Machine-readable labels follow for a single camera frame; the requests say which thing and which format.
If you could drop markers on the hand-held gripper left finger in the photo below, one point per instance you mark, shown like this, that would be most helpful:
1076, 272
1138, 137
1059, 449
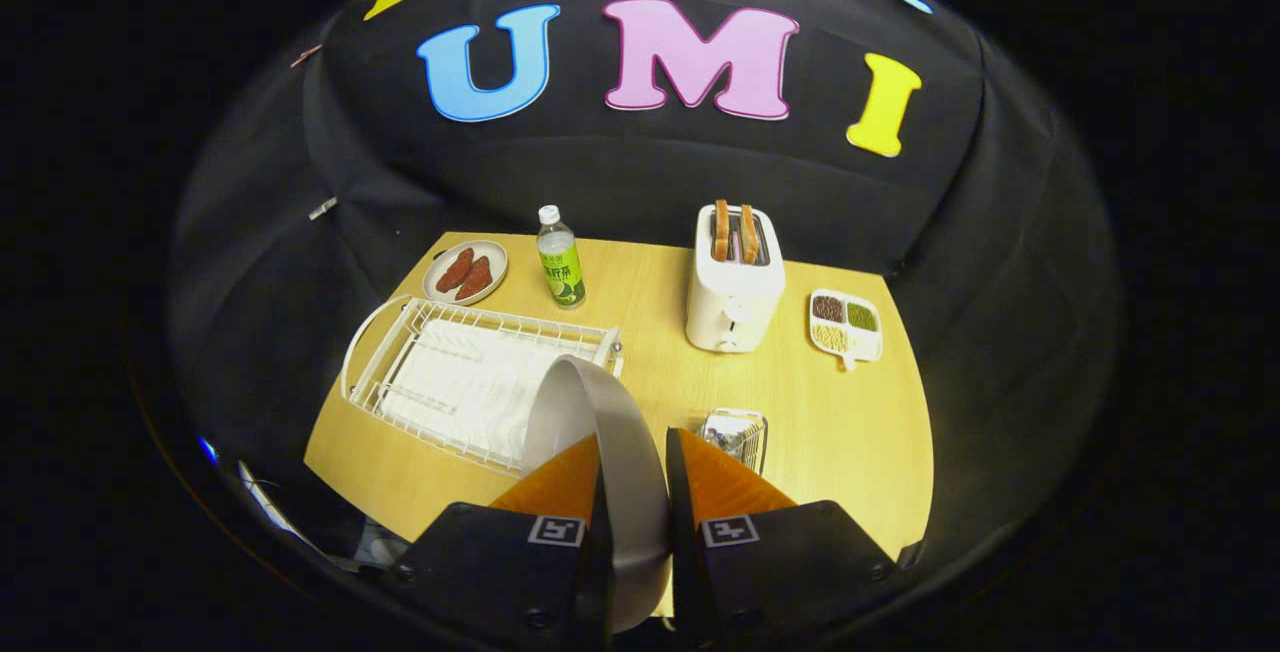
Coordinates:
605, 572

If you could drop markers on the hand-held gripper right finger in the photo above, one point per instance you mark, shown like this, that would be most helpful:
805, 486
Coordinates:
682, 552

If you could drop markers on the white plate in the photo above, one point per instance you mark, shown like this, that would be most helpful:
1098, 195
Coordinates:
630, 452

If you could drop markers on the white divided dish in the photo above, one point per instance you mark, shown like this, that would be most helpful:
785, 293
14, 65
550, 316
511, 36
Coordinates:
865, 342

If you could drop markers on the white toaster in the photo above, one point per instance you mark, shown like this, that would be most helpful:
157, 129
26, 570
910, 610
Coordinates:
735, 307

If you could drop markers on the pile of yellow soybeans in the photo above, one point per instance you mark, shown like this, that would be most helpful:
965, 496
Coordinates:
832, 336

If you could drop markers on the pile of red beans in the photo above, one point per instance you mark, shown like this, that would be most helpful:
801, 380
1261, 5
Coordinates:
828, 308

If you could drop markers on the pile of green beans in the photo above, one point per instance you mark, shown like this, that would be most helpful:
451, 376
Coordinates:
862, 316

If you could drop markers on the green label drink bottle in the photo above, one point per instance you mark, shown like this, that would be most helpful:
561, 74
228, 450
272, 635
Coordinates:
561, 267

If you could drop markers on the red sausage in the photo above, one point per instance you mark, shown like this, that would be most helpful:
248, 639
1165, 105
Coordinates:
475, 278
455, 270

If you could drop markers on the small beige saucer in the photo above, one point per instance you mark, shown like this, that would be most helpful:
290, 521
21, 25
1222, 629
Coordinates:
494, 254

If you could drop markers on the black backdrop cloth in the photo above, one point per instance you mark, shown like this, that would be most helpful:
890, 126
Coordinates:
620, 172

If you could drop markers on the white clip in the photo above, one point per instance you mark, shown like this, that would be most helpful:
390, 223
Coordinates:
322, 208

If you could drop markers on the pink clip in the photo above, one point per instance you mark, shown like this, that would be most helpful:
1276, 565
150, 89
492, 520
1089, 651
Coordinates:
305, 55

